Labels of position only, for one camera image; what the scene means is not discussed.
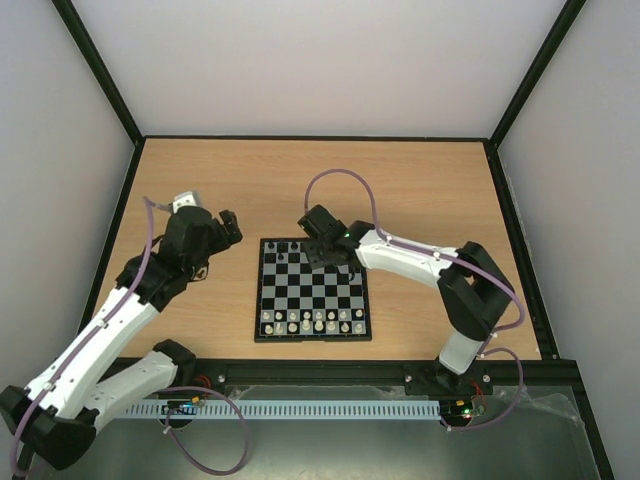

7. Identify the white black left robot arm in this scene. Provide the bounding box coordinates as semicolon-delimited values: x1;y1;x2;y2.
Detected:
1;206;242;470

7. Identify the white cable duct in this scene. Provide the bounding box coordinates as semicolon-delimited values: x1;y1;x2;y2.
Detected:
124;397;441;421

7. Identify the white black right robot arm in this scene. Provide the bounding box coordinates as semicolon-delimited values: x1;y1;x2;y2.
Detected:
298;205;515;392

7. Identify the black enclosure frame post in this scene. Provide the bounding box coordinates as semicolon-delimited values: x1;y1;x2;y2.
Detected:
490;0;587;150
51;0;143;146

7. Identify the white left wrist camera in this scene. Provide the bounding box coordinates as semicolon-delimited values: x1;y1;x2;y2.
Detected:
170;191;202;214

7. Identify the black and white chessboard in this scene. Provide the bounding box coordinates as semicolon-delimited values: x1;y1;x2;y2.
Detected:
254;238;373;342

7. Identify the black enclosure frame post left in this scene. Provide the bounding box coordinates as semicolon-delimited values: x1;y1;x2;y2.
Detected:
51;0;143;146

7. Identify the black aluminium rail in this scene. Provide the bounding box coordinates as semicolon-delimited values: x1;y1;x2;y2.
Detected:
193;359;585;399

